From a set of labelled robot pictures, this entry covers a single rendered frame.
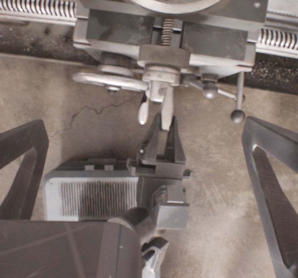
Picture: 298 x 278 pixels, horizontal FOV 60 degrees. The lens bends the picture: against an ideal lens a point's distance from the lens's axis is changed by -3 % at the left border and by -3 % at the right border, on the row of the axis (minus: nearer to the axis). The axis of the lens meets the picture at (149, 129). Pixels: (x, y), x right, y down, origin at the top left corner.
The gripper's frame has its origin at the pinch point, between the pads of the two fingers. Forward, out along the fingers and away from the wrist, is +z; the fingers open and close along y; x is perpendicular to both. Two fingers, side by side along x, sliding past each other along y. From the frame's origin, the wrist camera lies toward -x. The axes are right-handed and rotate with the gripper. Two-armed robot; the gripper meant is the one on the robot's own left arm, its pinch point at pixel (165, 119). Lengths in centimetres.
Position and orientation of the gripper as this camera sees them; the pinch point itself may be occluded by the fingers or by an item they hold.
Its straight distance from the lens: 44.7
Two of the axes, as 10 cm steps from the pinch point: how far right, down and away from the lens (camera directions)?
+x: -2.1, -1.2, 9.7
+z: 1.4, -9.9, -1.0
